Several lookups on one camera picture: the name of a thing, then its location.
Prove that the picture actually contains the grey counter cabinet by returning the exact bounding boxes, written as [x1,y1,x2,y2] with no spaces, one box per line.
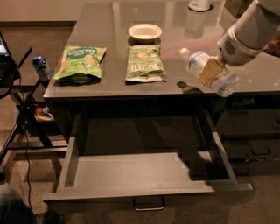
[45,0,279,162]

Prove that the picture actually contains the jar of orange snacks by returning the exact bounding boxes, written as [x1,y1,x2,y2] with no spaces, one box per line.
[264,37,280,57]

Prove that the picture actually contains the colourful items on shelf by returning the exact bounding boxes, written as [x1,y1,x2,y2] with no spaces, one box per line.
[35,107,54,122]

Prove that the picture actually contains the black laptop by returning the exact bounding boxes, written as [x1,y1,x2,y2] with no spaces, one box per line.
[0,32,17,85]

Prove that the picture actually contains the blue plastic water bottle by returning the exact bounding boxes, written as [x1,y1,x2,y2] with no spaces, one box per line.
[179,48,240,97]

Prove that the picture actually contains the white paper bowl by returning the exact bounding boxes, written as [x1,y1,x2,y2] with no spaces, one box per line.
[129,24,162,44]

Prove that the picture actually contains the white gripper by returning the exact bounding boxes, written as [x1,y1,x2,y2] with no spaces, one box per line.
[199,0,280,85]

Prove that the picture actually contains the metal drawer handle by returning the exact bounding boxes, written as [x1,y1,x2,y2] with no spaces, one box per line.
[133,196,165,212]

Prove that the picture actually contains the black hanging cable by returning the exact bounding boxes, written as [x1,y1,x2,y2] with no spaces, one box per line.
[17,68,35,213]

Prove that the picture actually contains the green kettle chips bag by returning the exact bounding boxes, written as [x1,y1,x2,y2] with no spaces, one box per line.
[125,45,166,82]

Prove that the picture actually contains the open grey top drawer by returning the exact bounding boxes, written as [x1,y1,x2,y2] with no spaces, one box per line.
[44,108,252,212]

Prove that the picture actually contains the person's knee in jeans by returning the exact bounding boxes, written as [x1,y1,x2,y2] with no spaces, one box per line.
[0,183,37,224]

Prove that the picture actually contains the black side stand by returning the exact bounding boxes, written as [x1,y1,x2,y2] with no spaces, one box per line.
[0,45,67,162]

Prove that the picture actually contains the green snack bag left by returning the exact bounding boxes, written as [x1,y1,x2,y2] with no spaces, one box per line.
[54,45,107,84]

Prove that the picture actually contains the blue drink can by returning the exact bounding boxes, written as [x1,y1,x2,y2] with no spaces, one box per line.
[31,56,52,81]

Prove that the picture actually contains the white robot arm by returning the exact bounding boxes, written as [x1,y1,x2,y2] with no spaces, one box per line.
[199,0,280,85]

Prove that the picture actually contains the white container on counter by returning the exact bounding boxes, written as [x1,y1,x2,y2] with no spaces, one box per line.
[188,0,210,12]

